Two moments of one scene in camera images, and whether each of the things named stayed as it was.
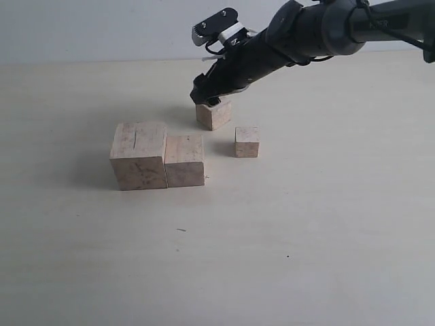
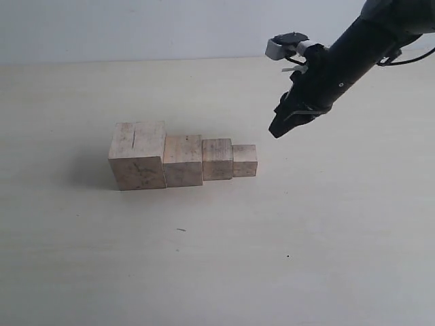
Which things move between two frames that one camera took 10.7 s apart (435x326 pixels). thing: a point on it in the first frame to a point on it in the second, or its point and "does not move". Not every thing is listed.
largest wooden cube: x=137 y=155 does not move
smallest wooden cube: x=247 y=141 to x=245 y=160
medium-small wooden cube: x=212 y=117 to x=217 y=155
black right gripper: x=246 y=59 to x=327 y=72
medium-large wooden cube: x=184 y=161 does not move
